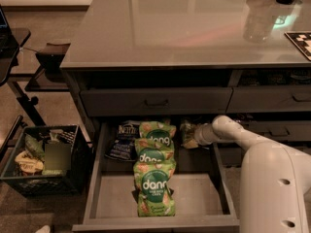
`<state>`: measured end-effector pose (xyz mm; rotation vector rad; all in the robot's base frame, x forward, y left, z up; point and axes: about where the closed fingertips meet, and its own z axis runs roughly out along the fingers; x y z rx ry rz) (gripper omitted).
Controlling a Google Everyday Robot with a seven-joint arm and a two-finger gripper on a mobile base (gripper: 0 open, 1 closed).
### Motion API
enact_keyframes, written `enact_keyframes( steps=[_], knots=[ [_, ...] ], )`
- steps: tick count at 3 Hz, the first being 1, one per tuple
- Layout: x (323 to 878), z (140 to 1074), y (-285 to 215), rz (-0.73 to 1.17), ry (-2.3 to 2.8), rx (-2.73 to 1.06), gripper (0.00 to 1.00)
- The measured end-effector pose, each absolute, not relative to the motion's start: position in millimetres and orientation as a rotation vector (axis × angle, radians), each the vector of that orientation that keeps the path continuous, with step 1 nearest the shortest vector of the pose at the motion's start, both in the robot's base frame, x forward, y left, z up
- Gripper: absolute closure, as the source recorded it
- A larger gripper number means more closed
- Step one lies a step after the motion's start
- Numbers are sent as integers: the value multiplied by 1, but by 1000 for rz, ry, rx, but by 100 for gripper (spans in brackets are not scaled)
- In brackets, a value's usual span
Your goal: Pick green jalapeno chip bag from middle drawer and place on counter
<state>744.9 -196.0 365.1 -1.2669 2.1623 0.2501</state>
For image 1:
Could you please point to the front green Dang chip bag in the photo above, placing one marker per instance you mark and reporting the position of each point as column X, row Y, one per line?
column 154, row 195

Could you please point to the open grey middle drawer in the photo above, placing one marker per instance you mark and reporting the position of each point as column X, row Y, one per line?
column 194, row 199

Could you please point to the grey bottom right drawer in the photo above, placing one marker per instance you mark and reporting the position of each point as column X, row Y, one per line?
column 232, row 156

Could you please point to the black plastic crate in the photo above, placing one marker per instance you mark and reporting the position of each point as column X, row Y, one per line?
column 73, row 182

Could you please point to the green dang chip bag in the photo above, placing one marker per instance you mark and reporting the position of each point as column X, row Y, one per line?
column 152, row 151
column 154, row 195
column 157, row 131

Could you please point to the grey top right drawer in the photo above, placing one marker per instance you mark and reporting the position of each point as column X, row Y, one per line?
column 270, row 99

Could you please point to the white shoe tip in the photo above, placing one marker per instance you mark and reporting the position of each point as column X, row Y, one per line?
column 44, row 229

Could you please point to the black white fiducial marker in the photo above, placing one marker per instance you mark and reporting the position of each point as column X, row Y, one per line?
column 302, row 41

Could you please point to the dark green bag in crate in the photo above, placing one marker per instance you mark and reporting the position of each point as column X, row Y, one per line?
column 34, row 147

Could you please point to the yellow chip bag in crate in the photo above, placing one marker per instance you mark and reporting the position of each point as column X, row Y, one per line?
column 28, row 164

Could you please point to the green Kettle jalapeno chip bag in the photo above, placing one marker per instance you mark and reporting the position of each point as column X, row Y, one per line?
column 187, row 129

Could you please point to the back green Dang chip bag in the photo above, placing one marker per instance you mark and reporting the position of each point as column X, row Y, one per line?
column 157, row 131

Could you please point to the dark blue Kettle chip bag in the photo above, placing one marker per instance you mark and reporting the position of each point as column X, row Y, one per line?
column 123, row 148

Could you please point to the grey top left drawer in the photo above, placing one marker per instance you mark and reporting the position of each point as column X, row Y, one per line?
column 155, row 101

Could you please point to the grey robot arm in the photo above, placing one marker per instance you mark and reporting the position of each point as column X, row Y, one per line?
column 274, row 178

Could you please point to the grey counter cabinet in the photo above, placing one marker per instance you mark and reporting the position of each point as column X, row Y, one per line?
column 187, row 43

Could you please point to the middle green Dang chip bag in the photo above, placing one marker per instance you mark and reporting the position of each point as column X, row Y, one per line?
column 152, row 151

